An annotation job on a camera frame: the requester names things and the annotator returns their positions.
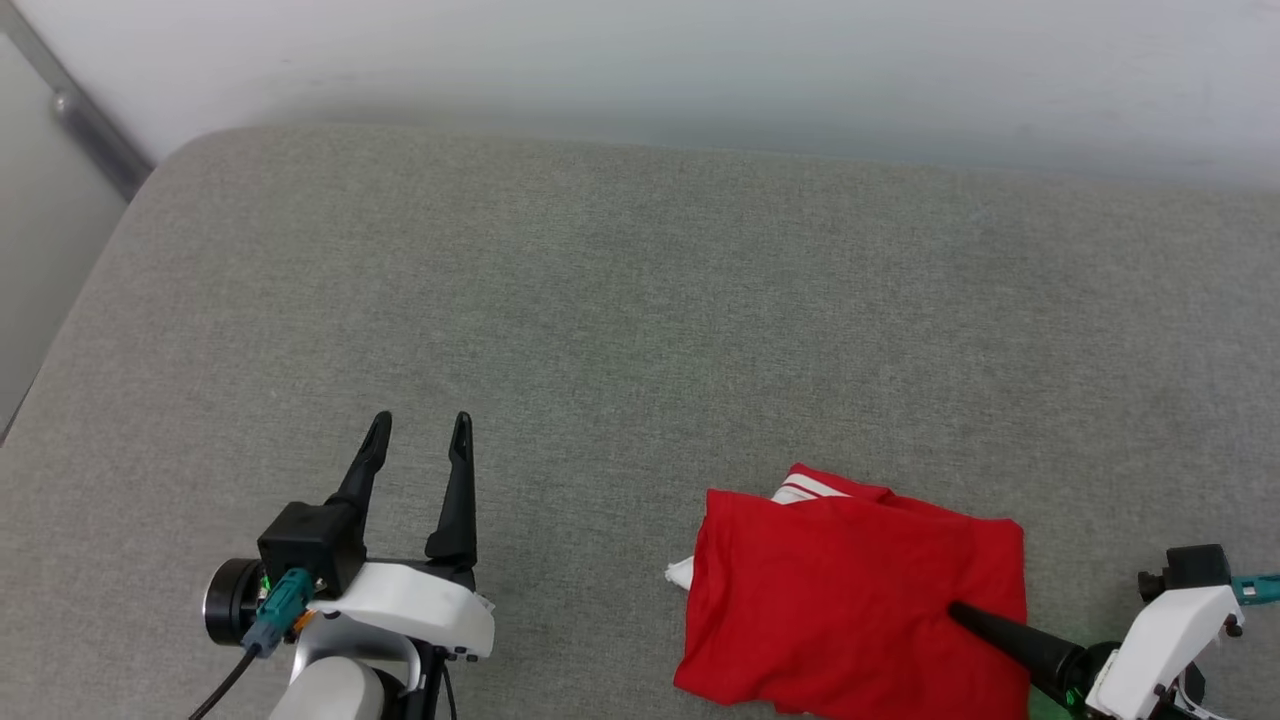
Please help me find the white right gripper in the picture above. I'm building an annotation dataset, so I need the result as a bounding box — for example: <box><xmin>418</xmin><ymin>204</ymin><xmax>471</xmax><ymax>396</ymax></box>
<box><xmin>948</xmin><ymin>585</ymin><xmax>1246</xmax><ymax>720</ymax></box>

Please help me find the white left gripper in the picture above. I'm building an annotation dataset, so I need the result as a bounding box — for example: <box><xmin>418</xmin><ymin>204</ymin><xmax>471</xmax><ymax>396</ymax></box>
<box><xmin>203</xmin><ymin>410</ymin><xmax>496</xmax><ymax>720</ymax></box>

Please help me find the red white-trimmed t-shirt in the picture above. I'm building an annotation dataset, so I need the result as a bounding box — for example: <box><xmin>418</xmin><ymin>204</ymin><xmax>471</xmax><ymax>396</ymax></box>
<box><xmin>665</xmin><ymin>462</ymin><xmax>1031</xmax><ymax>720</ymax></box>

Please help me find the grey fabric sofa seat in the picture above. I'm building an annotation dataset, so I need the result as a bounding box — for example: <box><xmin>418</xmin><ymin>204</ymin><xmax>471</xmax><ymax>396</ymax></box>
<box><xmin>0</xmin><ymin>122</ymin><xmax>1280</xmax><ymax>720</ymax></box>

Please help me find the teal left camera connector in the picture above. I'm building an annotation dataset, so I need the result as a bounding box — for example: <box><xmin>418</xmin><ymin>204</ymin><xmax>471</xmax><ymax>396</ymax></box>
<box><xmin>240</xmin><ymin>567</ymin><xmax>317</xmax><ymax>659</ymax></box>

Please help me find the thin black cable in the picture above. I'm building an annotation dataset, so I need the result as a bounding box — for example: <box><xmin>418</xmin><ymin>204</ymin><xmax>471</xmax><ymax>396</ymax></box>
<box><xmin>188</xmin><ymin>648</ymin><xmax>261</xmax><ymax>720</ymax></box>

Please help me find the grey metal rail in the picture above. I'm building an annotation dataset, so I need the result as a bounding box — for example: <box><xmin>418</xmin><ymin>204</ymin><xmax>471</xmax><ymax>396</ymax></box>
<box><xmin>0</xmin><ymin>0</ymin><xmax>156</xmax><ymax>201</ymax></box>

